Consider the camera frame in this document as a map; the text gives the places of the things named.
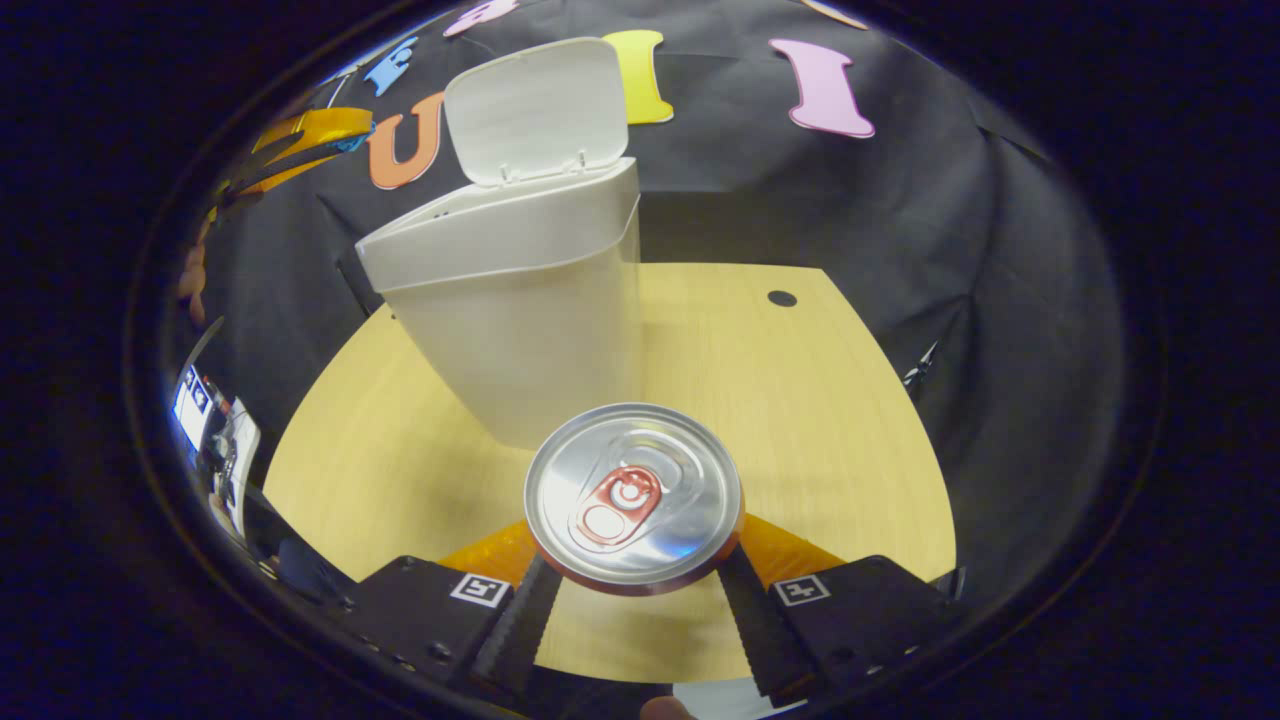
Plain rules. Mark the blue paper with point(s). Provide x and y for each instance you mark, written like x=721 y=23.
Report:
x=355 y=143

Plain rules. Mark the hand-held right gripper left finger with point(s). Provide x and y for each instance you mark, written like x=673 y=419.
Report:
x=515 y=630

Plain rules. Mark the computer monitor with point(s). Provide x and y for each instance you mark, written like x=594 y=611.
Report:
x=192 y=405

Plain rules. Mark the black backdrop cloth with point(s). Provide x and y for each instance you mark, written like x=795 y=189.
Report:
x=900 y=220

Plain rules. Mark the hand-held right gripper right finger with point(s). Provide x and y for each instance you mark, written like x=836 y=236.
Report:
x=765 y=630

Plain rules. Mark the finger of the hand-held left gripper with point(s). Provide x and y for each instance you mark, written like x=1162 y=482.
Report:
x=315 y=122
x=280 y=172

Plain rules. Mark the silver red pop can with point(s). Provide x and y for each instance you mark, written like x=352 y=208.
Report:
x=632 y=495

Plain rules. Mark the white side desk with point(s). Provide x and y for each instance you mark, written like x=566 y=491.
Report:
x=242 y=450

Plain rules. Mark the white desktop garbage bin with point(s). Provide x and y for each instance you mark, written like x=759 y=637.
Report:
x=520 y=300

